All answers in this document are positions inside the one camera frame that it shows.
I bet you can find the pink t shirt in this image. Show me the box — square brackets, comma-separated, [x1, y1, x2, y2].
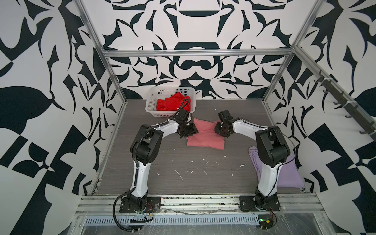
[187, 118, 225, 150]

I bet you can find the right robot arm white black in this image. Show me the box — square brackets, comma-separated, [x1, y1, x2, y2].
[214, 110, 290, 212]

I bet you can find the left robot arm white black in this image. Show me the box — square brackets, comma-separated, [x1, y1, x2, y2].
[127, 109, 198, 204]

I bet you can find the red t shirt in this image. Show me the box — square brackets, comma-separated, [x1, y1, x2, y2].
[156, 93, 191, 112]

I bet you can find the white plastic basket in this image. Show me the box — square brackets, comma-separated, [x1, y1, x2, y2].
[145, 86, 196, 118]

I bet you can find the folded purple t shirt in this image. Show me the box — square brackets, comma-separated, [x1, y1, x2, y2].
[248, 146, 305, 190]

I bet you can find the small green circuit board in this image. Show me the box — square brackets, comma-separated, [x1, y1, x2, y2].
[258, 213, 277, 231]

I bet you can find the black corrugated cable hose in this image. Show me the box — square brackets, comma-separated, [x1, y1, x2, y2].
[112, 98, 190, 233]

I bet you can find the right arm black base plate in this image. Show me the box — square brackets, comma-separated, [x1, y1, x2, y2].
[239, 194, 281, 212]

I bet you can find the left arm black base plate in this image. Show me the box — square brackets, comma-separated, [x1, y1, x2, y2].
[119, 195, 161, 213]

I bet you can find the white slotted cable duct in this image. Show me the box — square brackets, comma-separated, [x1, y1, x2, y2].
[83, 214, 260, 226]

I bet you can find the black wall hook rack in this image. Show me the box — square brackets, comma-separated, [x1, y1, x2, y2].
[315, 70, 376, 142]

